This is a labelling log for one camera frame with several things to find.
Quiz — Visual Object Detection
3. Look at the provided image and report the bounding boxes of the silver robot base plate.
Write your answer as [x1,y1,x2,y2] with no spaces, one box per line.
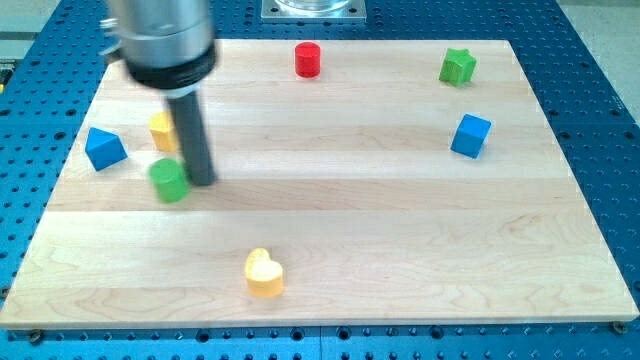
[261,0,367,21]

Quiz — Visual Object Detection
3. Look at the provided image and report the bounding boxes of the yellow heart block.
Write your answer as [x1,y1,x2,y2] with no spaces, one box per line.
[244,248,284,298]

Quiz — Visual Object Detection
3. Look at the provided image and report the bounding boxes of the wooden board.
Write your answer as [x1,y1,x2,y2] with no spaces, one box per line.
[1,40,638,330]

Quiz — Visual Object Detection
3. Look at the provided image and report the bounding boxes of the green cylinder block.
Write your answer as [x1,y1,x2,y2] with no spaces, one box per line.
[148,158,189,203]

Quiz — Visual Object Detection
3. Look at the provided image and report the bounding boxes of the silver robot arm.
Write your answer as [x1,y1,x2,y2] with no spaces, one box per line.
[100,0,216,186]

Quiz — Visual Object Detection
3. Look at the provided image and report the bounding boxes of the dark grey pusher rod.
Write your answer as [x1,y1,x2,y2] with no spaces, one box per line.
[167,91,216,186]

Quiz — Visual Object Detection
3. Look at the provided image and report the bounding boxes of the yellow hexagon block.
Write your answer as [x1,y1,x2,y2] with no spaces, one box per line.
[149,111,179,152]

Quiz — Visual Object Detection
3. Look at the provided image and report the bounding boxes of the blue triangle block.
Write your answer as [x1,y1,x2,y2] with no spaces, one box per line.
[84,127,128,171]

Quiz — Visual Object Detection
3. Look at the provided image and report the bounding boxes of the green star block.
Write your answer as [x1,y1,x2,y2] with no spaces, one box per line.
[439,48,477,87]

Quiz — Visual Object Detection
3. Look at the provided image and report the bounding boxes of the blue cube block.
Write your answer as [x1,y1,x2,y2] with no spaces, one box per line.
[450,114,492,159]

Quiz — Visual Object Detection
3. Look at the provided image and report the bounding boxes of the red cylinder block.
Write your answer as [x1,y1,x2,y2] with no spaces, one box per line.
[294,42,321,78]

